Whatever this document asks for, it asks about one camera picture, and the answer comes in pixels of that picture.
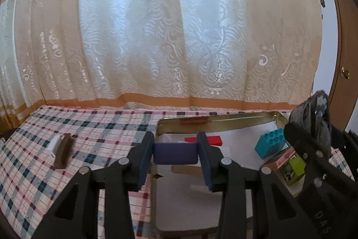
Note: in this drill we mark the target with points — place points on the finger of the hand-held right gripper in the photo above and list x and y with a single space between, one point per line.
307 138

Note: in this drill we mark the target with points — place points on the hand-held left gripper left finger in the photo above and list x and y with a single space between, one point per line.
144 160

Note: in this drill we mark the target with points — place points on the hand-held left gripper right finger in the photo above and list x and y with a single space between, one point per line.
205 163

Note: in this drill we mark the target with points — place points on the red toy block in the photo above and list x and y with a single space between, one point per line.
215 140

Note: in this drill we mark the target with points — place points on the purple toy block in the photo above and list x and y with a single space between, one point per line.
174 153

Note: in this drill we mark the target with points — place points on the blue printed toy block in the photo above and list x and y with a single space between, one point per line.
268 143

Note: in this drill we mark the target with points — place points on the gold metal tray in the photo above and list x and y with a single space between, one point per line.
181 205

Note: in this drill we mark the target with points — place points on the green toy block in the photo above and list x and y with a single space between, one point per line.
295 169

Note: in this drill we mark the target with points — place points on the orange and white printed block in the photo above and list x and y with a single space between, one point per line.
275 162

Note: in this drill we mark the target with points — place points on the brass door knob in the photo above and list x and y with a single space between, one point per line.
345 73

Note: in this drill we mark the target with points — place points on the brown toy block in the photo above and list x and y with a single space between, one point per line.
63 152

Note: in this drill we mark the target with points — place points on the white toy block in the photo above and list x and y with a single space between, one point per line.
53 145

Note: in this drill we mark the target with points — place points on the wooden door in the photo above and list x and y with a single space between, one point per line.
346 31

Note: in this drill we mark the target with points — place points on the cream patterned curtain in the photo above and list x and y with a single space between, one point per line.
153 31

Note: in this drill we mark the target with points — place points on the metal wall hook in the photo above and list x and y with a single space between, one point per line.
322 1

